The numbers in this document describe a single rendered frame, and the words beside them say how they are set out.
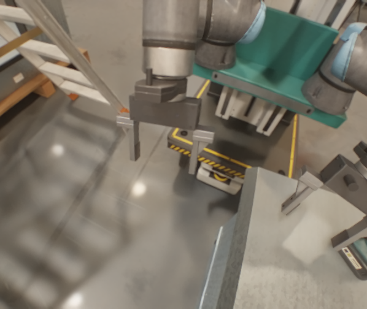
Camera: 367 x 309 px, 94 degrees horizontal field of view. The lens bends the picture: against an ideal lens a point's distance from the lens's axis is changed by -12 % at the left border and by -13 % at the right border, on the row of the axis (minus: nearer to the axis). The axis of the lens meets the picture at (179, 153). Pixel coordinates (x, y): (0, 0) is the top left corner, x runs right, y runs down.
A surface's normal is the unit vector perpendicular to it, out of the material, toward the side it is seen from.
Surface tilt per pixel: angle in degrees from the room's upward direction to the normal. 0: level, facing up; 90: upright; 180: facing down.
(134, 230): 0
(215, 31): 105
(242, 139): 0
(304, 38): 90
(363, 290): 0
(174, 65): 67
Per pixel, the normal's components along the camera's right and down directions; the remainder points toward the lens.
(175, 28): 0.22, 0.50
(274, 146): 0.08, -0.58
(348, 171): -0.44, 0.39
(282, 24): -0.41, 0.72
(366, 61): -0.66, 0.26
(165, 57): -0.06, 0.49
